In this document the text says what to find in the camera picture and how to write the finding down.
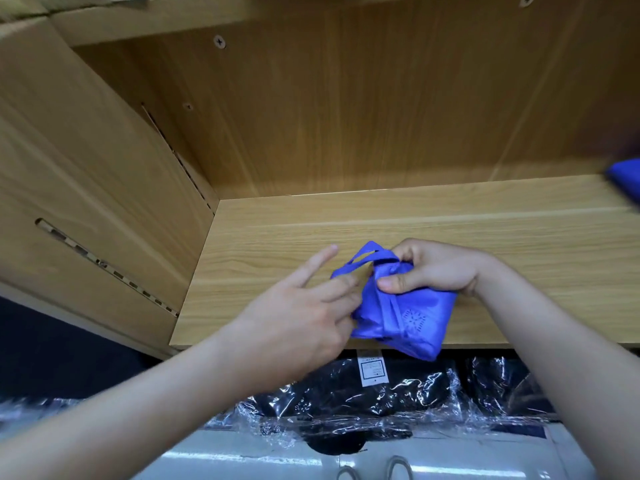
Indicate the person's left hand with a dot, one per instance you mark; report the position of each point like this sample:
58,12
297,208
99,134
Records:
290,335

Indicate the person's right forearm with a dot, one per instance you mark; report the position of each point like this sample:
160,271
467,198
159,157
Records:
570,365

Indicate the person's right shoe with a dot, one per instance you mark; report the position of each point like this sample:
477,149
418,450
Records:
399,468

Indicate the beige woven basket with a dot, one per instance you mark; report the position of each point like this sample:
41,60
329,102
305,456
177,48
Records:
40,3

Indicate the person's left forearm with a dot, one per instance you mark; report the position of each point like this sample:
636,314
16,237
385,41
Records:
110,425

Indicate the black wrapped bag with tag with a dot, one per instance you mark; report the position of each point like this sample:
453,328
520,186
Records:
320,400

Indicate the person's right hand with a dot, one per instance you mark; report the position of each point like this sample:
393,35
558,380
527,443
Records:
440,267

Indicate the black plastic-wrapped bag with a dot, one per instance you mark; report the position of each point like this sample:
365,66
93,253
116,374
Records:
505,390
40,410

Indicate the blue non-woven bag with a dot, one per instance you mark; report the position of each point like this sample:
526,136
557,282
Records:
626,180
405,325

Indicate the white paper tag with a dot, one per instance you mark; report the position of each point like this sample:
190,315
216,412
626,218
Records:
373,371

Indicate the wooden shelf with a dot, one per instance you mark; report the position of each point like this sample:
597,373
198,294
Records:
450,115

